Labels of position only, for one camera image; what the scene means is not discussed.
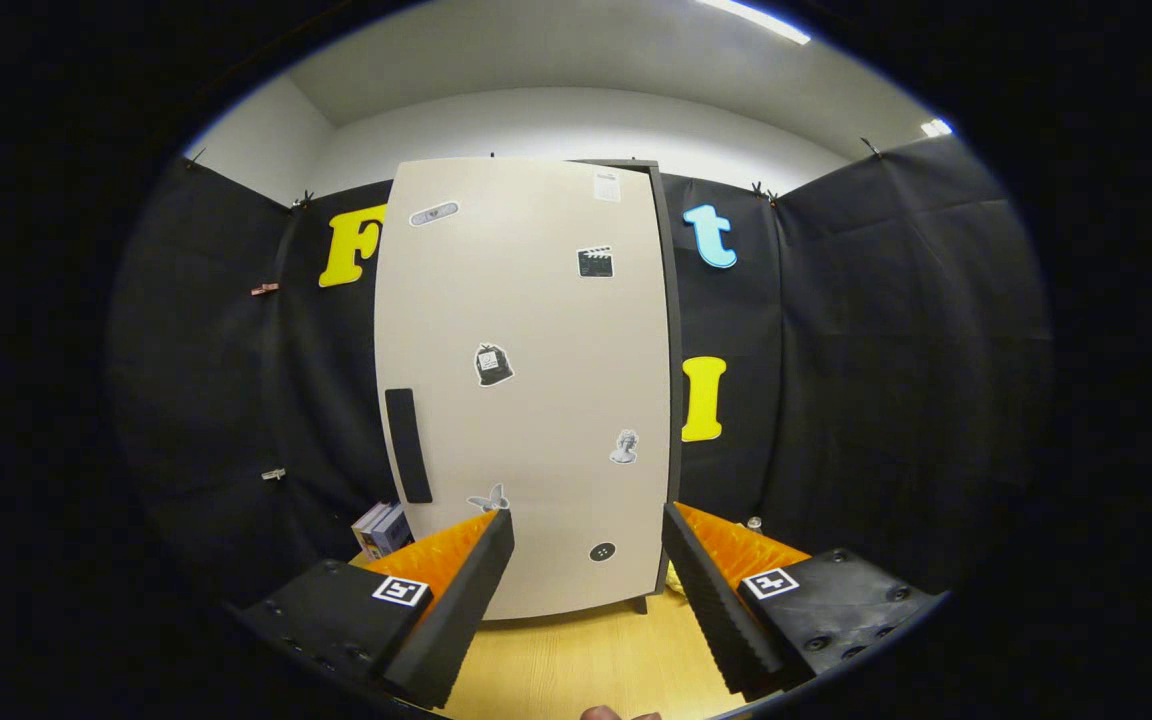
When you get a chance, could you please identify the white book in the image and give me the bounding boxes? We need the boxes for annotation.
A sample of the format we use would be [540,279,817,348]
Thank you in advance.
[351,501,392,556]

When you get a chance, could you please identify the long ceiling light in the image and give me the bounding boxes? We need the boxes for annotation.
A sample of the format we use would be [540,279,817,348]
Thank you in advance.
[696,0,812,46]

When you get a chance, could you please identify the black backdrop cloth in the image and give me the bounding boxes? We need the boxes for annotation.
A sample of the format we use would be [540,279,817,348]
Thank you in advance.
[108,135,1052,611]

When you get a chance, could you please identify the black door handle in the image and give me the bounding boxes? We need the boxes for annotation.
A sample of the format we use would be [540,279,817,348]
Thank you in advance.
[384,388,434,504]

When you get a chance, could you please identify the dark grey shoe cabinet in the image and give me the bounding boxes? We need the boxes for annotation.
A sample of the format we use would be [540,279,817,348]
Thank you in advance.
[576,158,685,614]

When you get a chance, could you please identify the beige shoe cabinet door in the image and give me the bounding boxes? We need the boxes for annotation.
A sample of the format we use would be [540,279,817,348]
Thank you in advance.
[373,157,672,621]

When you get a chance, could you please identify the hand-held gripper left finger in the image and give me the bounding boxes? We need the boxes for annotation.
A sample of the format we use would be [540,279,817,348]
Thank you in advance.
[236,508,516,709]

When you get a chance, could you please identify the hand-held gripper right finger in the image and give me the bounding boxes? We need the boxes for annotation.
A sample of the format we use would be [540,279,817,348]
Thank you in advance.
[662,502,940,699]

